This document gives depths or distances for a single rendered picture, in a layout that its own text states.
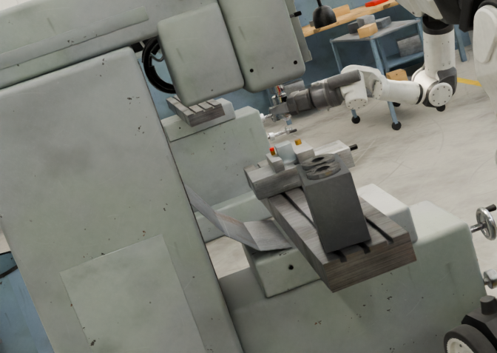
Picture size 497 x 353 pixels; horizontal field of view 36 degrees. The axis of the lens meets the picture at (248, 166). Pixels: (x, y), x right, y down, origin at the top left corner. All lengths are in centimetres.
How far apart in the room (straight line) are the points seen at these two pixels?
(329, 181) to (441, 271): 69
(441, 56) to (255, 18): 56
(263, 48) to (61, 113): 61
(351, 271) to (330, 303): 46
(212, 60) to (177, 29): 13
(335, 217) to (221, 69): 56
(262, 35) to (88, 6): 49
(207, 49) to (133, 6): 24
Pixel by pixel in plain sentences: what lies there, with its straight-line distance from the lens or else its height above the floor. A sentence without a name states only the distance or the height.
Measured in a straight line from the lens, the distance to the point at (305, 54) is 233.
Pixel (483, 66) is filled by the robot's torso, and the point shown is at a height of 126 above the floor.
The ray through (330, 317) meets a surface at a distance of 239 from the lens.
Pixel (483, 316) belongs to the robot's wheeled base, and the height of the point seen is 61.
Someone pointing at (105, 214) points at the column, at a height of 116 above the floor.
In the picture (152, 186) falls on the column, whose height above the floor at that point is 118.
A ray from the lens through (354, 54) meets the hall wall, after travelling 920.
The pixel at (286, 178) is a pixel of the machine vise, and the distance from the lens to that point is 256.
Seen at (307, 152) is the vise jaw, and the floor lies 103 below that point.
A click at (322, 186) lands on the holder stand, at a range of 189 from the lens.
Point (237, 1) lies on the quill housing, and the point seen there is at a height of 158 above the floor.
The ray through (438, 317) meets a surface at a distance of 251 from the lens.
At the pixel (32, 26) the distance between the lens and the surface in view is 218.
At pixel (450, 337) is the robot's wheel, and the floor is 57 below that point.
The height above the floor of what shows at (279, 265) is 82.
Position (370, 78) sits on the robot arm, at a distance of 234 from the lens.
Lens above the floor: 164
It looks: 14 degrees down
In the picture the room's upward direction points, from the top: 19 degrees counter-clockwise
